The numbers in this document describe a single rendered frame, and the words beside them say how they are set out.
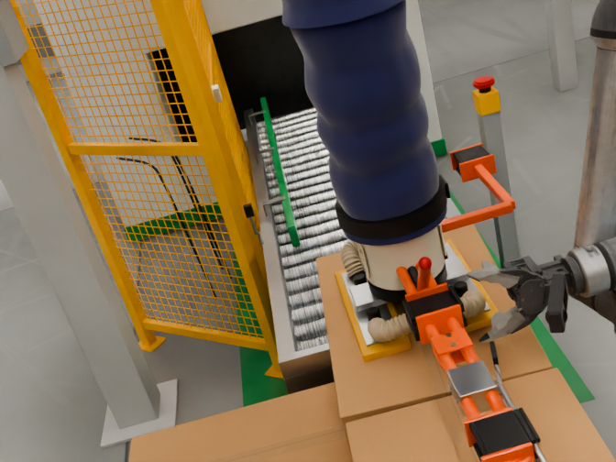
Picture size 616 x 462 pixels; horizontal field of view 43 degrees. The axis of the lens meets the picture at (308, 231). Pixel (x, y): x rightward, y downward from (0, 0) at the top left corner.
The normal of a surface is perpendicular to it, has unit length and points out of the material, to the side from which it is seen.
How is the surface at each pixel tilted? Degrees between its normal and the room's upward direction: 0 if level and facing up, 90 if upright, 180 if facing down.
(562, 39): 90
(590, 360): 0
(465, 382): 1
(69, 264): 90
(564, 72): 90
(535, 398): 0
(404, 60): 77
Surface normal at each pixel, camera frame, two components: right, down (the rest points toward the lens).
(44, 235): 0.11, 0.44
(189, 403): -0.24, -0.86
